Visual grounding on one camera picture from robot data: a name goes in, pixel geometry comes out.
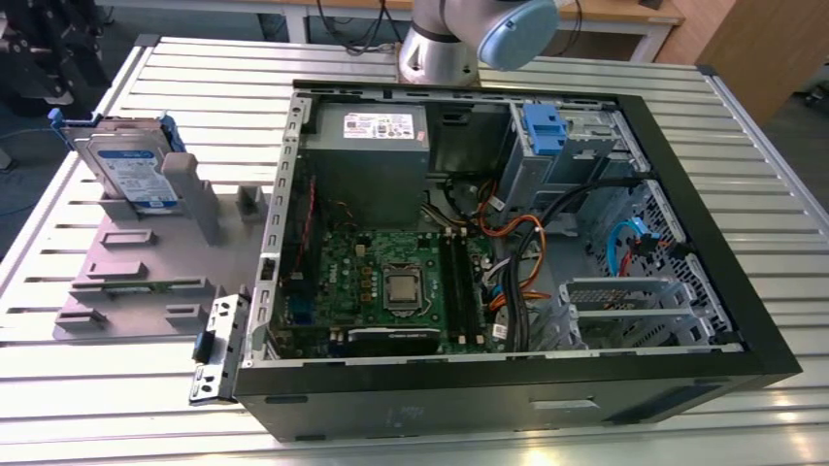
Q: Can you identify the grey parts rack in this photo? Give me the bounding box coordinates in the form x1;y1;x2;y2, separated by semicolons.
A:
51;152;272;344

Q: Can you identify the metal card retention bracket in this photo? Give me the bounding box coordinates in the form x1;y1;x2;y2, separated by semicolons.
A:
187;292;253;407

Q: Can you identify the blue floor cable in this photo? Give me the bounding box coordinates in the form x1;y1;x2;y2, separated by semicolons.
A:
0;126;54;143

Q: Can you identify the wooden cabinet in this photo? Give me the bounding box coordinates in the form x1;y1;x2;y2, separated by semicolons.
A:
657;0;829;127

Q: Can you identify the hard disk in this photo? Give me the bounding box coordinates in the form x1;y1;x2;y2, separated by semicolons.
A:
49;109;190;213

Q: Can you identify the metal disk bay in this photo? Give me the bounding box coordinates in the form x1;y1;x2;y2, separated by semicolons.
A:
556;276;720;350

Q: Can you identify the blue data wire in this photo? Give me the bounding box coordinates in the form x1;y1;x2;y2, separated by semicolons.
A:
607;217;649;278

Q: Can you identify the black case fan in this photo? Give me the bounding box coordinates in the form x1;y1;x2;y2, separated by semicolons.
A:
284;167;320;287

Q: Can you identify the CPU socket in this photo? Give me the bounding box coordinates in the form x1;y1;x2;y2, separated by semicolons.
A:
377;260;434;317

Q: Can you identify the yellow wire bundle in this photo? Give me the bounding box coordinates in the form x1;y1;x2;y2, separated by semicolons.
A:
420;201;468;229

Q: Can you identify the black hanging cable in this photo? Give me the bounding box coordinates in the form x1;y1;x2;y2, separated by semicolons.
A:
555;0;587;55
314;0;404;55

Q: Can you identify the black RAM slot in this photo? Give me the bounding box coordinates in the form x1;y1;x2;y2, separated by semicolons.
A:
457;227;487;344
440;227;472;346

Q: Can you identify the grey power supply unit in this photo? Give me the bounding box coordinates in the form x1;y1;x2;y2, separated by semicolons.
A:
301;102;434;232

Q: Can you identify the wooden desk white frame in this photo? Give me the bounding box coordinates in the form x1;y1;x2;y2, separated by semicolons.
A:
90;0;688;62

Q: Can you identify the orange wire bundle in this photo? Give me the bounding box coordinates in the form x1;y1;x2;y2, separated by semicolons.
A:
478;182;552;312

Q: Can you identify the green RAM stick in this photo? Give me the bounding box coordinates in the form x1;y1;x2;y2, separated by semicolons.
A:
103;283;177;295

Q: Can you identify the metal drive cage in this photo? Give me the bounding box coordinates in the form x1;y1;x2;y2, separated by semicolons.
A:
499;101;649;210

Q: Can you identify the black graphics card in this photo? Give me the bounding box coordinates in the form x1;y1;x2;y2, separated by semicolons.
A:
346;327;442;358

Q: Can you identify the black power connector wire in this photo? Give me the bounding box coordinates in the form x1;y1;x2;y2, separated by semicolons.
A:
632;235;688;266

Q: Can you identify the green motherboard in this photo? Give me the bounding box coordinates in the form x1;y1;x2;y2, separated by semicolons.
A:
276;227;513;358

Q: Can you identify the blue plastic drive latch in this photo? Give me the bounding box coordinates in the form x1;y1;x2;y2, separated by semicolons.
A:
524;104;567;156

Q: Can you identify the black open PC case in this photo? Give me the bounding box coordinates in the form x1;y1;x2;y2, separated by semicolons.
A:
187;80;806;444

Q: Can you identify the black office chair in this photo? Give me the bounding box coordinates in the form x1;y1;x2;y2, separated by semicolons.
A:
0;82;66;117

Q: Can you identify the silver CPU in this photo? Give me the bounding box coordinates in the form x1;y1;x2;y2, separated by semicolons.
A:
386;274;422;305

